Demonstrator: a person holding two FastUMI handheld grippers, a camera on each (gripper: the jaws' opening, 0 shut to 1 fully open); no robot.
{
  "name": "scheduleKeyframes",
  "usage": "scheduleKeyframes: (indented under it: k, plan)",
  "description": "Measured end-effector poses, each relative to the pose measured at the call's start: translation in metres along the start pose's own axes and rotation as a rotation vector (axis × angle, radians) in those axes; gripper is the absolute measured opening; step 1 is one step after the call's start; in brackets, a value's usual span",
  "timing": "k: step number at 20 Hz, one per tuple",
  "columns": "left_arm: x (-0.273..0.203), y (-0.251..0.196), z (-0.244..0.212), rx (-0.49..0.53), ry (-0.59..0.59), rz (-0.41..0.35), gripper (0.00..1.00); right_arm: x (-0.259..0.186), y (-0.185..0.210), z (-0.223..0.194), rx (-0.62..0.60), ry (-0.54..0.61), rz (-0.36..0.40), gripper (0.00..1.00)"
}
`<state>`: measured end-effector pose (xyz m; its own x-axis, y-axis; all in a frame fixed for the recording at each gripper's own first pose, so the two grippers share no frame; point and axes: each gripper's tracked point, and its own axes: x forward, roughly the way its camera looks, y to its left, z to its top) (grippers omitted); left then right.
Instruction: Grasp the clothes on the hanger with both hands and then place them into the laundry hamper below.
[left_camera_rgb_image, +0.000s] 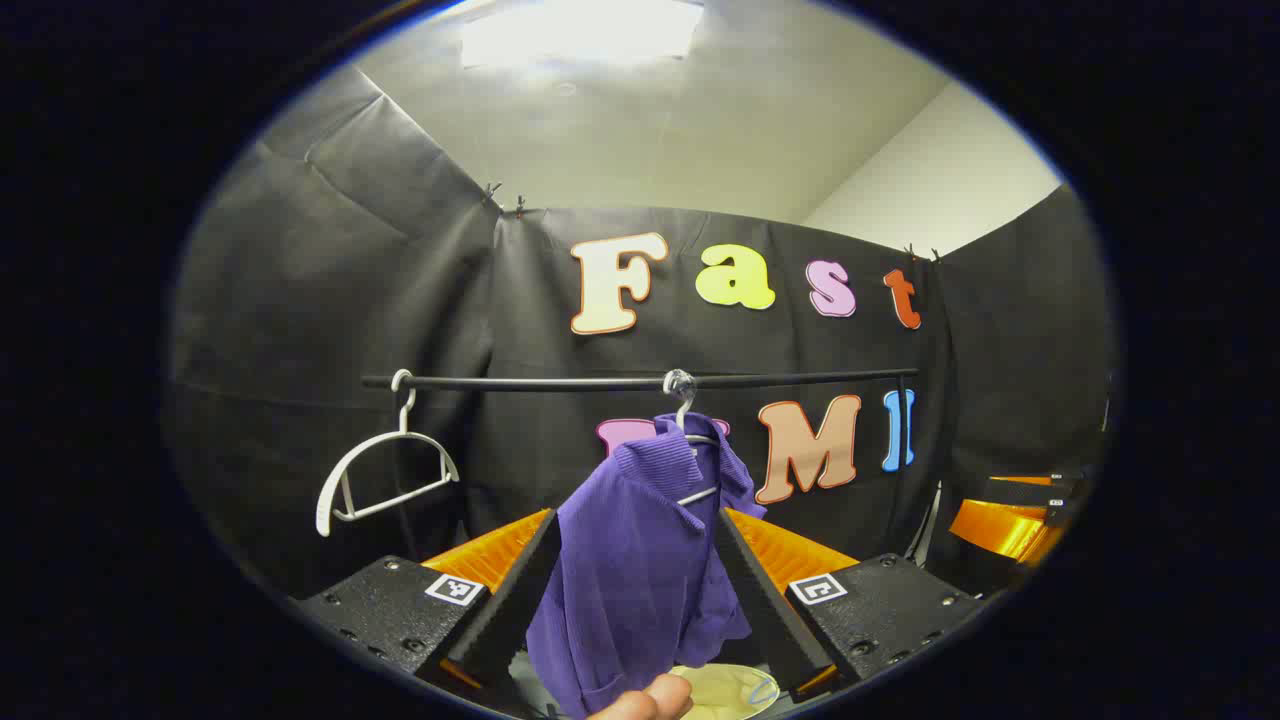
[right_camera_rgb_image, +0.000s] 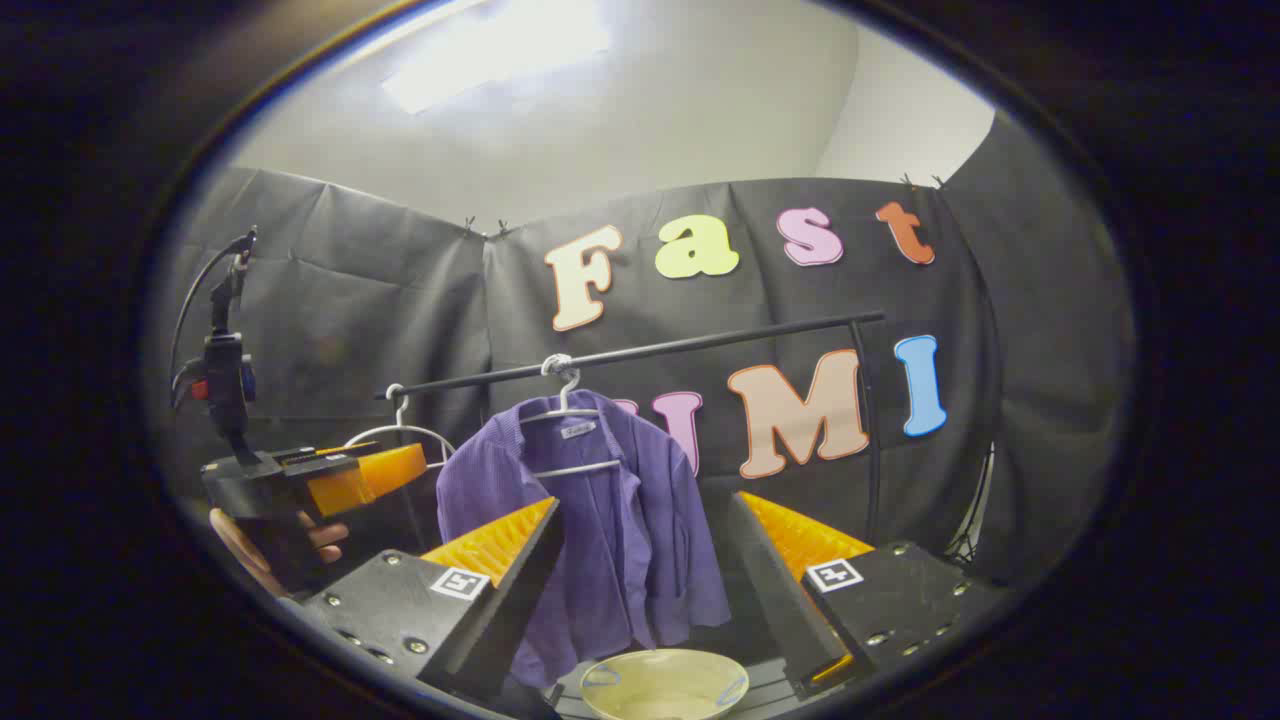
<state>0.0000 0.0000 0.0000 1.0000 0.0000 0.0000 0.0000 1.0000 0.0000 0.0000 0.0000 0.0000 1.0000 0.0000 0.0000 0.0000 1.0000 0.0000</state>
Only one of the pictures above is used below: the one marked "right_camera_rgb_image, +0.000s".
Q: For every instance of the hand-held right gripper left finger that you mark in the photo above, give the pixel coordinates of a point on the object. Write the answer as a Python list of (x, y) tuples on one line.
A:
[(512, 620)]

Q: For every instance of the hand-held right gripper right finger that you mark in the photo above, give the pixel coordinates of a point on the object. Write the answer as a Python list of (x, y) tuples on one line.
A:
[(775, 600)]

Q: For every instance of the purple shirt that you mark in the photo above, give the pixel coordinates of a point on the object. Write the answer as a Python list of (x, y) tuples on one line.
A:
[(620, 540)]

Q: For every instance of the white hanger with taped hook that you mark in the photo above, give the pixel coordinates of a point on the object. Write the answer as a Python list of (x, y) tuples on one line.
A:
[(575, 467)]

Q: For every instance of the black tripod stand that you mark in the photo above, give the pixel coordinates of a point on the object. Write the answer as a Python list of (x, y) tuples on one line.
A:
[(972, 500)]

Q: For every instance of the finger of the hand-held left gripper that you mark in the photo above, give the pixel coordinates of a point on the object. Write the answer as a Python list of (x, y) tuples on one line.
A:
[(375, 478)]

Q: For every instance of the black clothes rack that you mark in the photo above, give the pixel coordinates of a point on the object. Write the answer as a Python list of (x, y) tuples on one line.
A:
[(700, 343)]

